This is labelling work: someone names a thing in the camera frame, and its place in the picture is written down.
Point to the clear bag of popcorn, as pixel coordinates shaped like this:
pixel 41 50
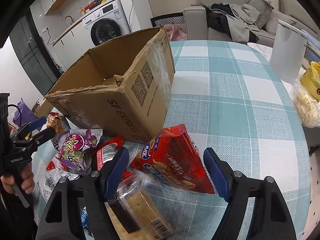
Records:
pixel 306 106

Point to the purple snack bag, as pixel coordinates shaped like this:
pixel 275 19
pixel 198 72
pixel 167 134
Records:
pixel 75 147

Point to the pink plastic bag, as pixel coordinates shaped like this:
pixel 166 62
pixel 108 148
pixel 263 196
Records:
pixel 174 33

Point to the clear packed biscuit sandwich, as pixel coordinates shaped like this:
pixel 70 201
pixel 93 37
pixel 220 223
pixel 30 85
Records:
pixel 134 215

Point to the red triangular snack bag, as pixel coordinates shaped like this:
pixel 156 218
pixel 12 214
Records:
pixel 173 158

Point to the black patterned basket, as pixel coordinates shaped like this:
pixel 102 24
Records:
pixel 162 20

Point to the small noodle snack bag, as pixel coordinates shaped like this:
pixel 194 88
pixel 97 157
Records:
pixel 61 126

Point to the red white small packet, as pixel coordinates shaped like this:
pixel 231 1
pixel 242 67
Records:
pixel 106 152

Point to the pile of grey clothes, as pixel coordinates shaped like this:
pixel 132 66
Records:
pixel 236 21

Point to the brown cardboard box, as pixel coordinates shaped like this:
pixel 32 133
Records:
pixel 122 86

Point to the grey cushion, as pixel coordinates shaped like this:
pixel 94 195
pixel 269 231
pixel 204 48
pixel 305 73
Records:
pixel 269 17

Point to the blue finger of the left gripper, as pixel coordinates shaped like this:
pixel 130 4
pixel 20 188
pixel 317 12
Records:
pixel 44 136
pixel 37 124

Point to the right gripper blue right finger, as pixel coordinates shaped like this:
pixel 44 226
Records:
pixel 220 173

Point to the white cylindrical appliance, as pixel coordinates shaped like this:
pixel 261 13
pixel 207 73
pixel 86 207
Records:
pixel 288 51

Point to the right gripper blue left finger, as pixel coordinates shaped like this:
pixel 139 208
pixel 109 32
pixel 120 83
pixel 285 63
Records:
pixel 113 171

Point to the grey sofa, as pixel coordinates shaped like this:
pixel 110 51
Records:
pixel 197 28

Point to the small cardboard box on floor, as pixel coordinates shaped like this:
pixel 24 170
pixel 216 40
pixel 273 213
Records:
pixel 42 108

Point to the left hand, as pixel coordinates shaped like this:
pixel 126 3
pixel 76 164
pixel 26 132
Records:
pixel 27 180

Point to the white washing machine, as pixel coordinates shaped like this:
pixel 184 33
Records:
pixel 106 23

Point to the checked teal tablecloth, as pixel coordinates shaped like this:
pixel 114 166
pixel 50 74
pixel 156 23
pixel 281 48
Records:
pixel 230 99

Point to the yellow plastic bag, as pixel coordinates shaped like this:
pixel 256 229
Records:
pixel 311 80

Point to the blue snack packet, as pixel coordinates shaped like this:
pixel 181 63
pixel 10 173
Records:
pixel 85 224

